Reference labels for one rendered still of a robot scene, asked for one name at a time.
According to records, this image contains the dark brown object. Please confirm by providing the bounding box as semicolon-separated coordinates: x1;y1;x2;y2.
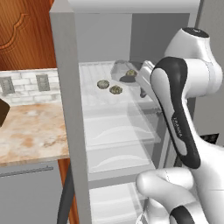
0;97;11;128

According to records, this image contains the grey drawer handle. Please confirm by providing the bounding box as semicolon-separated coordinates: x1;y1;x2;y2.
0;165;54;179

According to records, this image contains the wooden cupboard door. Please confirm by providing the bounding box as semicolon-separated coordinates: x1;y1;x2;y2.
0;0;58;72

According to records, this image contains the dark grey fridge door handle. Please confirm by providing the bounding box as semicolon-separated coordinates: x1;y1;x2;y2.
56;162;76;224

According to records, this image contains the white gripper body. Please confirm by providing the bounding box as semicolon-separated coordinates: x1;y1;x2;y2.
136;59;156;95

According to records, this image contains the brown green dumpling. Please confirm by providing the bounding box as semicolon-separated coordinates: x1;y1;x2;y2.
108;84;123;95
125;69;138;78
96;79;110;90

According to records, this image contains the grey drawer front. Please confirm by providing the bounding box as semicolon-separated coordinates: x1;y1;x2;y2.
0;161;64;224

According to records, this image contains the grey wall socket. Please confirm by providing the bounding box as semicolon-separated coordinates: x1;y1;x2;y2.
0;76;16;96
35;73;51;92

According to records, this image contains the glass fridge shelf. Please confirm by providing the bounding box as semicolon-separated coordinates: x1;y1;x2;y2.
88;182;148;224
78;60;156;109
86;143;158;182
82;101;162;151

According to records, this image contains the grey open fridge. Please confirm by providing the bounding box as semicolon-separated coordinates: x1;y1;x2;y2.
49;0;224;224

